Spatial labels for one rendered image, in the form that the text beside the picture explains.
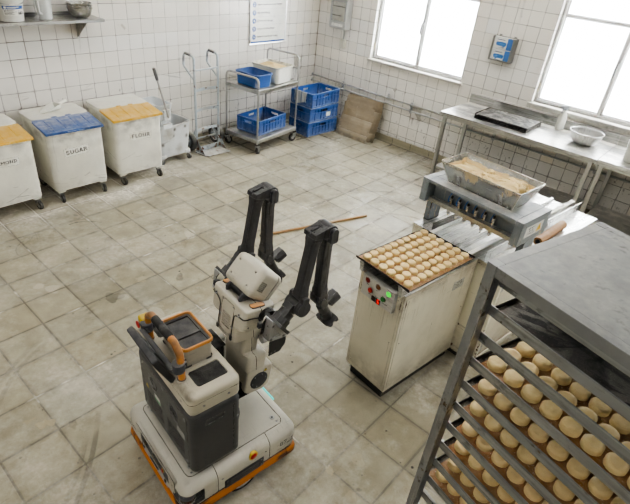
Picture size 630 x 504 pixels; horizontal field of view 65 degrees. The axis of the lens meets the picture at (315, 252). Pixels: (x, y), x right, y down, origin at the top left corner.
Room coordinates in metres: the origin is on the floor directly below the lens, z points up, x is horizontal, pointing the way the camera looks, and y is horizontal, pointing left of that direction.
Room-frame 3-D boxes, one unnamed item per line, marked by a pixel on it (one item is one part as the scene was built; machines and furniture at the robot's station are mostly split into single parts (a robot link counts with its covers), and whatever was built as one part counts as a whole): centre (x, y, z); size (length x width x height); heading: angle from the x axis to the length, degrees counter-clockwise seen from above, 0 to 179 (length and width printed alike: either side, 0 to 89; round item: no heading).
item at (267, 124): (6.38, 0.89, 0.29); 0.56 x 0.38 x 0.20; 149
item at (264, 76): (6.20, 0.98, 0.88); 0.40 x 0.30 x 0.16; 54
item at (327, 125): (7.07, 0.23, 0.10); 0.60 x 0.40 x 0.20; 139
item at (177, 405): (1.63, 0.51, 0.59); 0.55 x 0.34 x 0.83; 43
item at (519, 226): (2.85, -1.01, 1.01); 0.72 x 0.33 x 0.34; 44
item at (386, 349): (2.50, -0.65, 0.45); 0.70 x 0.34 x 0.90; 134
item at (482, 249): (2.82, -1.19, 0.87); 2.01 x 0.03 x 0.07; 134
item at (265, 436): (1.69, 0.44, 0.16); 0.67 x 0.64 x 0.25; 133
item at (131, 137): (5.01, 2.14, 0.38); 0.64 x 0.54 x 0.77; 48
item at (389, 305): (2.25, -0.38, 0.77); 0.24 x 0.04 x 0.14; 44
